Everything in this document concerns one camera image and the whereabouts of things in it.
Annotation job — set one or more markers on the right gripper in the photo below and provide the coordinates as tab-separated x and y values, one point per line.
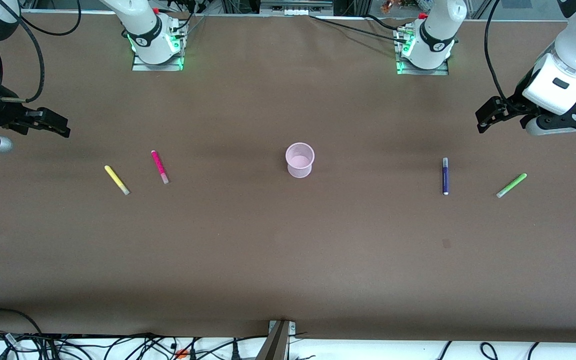
3	114

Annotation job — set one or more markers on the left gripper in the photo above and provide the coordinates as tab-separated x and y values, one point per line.
509	107

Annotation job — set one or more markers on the purple pen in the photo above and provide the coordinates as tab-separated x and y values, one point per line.
445	177

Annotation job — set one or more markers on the pink pen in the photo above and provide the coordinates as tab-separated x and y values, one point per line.
158	165

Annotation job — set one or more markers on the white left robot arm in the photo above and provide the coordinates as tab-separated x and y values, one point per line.
435	30

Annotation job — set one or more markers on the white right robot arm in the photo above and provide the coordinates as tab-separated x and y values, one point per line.
143	25

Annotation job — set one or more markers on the pink translucent pen holder cup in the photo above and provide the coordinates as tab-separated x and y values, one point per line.
300	170

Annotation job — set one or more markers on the green pen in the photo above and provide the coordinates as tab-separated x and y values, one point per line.
513	184

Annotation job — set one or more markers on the yellow pen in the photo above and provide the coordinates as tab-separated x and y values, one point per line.
116	180

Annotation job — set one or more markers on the orange background object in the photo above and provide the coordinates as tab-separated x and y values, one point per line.
388	6

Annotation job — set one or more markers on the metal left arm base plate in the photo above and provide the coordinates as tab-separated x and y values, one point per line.
440	72

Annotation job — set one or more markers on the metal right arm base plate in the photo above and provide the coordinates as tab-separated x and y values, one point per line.
140	67

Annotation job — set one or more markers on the metal table edge bracket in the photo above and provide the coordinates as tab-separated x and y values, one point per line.
278	345

